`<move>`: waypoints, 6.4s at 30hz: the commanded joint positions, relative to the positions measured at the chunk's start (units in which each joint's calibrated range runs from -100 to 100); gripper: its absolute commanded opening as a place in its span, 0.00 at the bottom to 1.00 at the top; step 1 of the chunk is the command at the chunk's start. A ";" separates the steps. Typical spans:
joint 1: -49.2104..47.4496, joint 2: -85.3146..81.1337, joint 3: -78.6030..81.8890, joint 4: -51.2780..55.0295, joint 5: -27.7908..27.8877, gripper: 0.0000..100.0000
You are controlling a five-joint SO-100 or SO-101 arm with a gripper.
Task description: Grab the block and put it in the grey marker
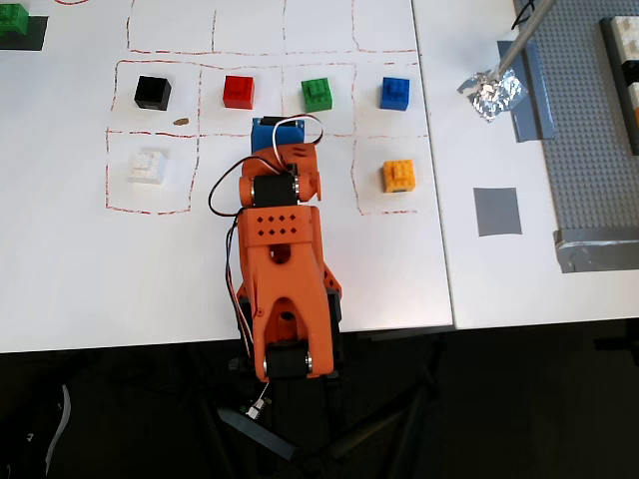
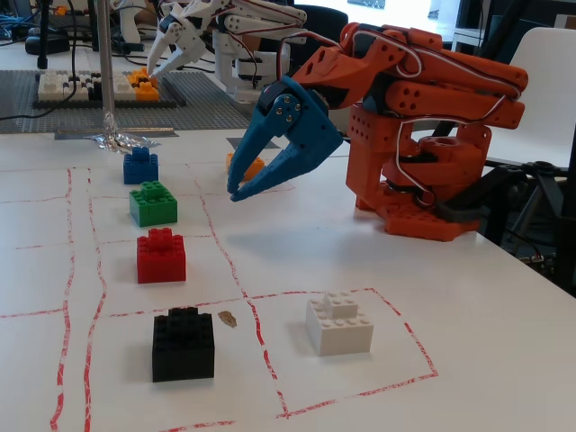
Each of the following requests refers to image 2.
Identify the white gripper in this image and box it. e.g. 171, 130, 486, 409
147, 0, 218, 77

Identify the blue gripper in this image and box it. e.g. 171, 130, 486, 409
226, 75, 346, 203

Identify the red brick block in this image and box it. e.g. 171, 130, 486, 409
136, 228, 187, 284

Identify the orange brick block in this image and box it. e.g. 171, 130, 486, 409
225, 151, 266, 182

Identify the grey square tape marker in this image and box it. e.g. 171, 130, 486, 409
226, 136, 283, 152

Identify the blue brick block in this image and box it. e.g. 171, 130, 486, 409
122, 147, 159, 185

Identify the green brick block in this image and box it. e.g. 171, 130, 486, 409
129, 180, 178, 228

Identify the white brick block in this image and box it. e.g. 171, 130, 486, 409
305, 291, 374, 357

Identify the black brick block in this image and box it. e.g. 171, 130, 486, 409
151, 306, 216, 383

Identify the grey studded baseplate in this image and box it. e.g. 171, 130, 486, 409
0, 69, 260, 135

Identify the metal pole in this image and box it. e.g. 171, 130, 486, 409
96, 0, 117, 136

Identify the multicolour brick mosaic panel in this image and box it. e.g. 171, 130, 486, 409
33, 67, 188, 109

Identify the crumpled aluminium foil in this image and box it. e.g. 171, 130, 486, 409
85, 112, 161, 154

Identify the dark office chair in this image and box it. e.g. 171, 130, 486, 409
287, 4, 350, 50

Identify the black rounded device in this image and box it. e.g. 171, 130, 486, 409
24, 35, 72, 56

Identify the long grey tape strip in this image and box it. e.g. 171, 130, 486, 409
54, 127, 179, 141

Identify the black upright stand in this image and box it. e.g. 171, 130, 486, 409
34, 0, 51, 70

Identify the black table clamp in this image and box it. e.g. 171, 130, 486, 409
434, 162, 532, 224

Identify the white chair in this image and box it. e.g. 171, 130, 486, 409
483, 26, 576, 170

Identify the black tripod stand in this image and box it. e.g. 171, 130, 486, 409
503, 159, 576, 253

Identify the white printed handle part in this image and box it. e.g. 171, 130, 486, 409
111, 0, 145, 45

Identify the white gripper servo cable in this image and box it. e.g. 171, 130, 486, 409
277, 30, 343, 82

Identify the thin black cable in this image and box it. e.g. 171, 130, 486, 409
67, 0, 91, 103

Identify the white arm servo cable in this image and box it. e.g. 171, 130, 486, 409
353, 29, 527, 211

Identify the white cable connector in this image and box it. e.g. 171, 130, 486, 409
519, 252, 557, 271

